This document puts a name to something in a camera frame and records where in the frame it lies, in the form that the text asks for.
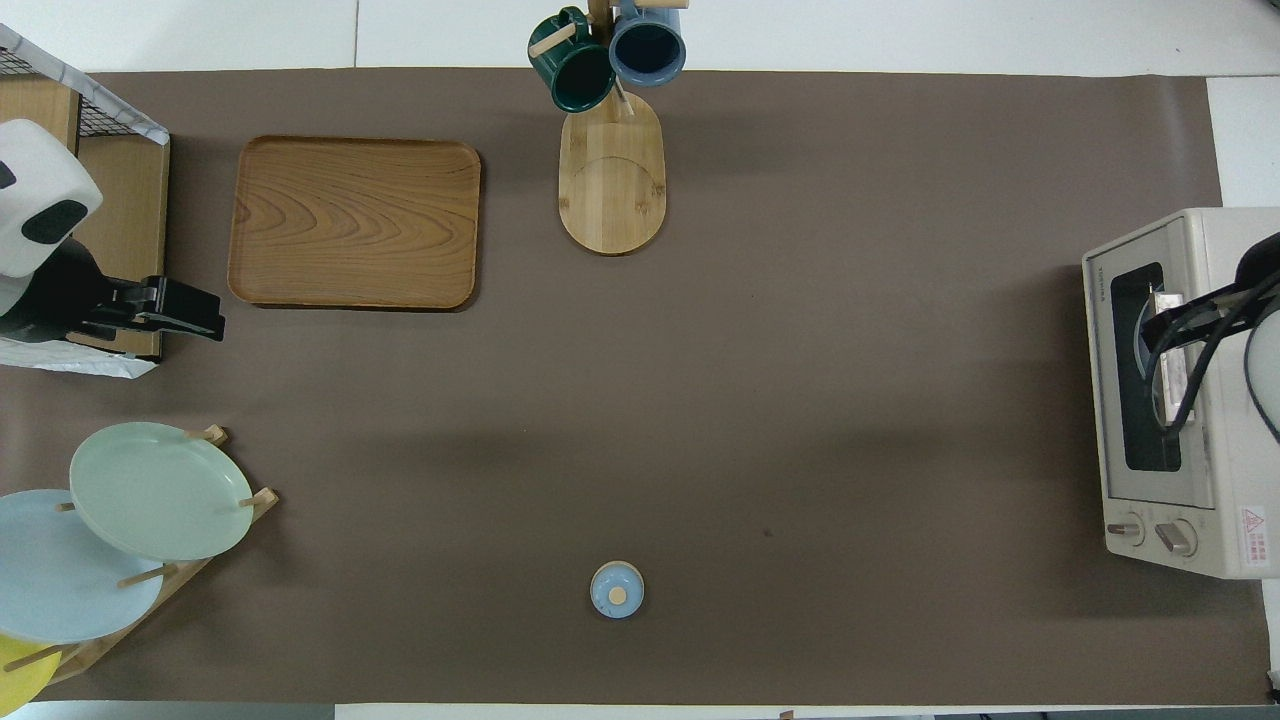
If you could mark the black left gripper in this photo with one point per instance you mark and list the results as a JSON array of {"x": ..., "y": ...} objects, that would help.
[{"x": 60, "y": 300}]

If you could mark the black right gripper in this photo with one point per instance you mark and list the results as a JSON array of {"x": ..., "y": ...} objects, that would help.
[{"x": 1265, "y": 262}]

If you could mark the glass toaster oven door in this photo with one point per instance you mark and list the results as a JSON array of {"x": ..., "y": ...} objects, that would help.
[{"x": 1105, "y": 400}]

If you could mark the cream toaster oven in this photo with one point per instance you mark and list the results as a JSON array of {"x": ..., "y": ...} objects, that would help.
[{"x": 1235, "y": 480}]

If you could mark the wooden stepped shelf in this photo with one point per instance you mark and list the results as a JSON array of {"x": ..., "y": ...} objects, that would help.
[{"x": 135, "y": 220}]

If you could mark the pale green racked plate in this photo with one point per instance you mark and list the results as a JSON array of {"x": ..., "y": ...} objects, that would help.
[{"x": 160, "y": 490}]

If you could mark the wooden serving tray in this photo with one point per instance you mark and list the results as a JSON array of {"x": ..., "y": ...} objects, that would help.
[{"x": 355, "y": 220}]

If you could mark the wooden plate rack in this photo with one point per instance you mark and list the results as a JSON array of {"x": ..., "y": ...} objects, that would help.
[{"x": 190, "y": 570}]

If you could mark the light blue racked plate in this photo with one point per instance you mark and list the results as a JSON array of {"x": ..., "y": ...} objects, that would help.
[{"x": 60, "y": 580}]

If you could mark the yellow racked plate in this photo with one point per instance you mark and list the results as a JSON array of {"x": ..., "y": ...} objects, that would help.
[{"x": 20, "y": 675}]

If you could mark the wooden mug tree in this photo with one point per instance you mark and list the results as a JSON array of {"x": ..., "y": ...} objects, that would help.
[{"x": 612, "y": 190}]

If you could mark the dark green mug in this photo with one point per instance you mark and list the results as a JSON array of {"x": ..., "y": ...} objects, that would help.
[{"x": 575, "y": 75}]

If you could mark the blue mug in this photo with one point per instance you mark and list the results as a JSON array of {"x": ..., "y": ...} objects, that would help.
[{"x": 648, "y": 50}]

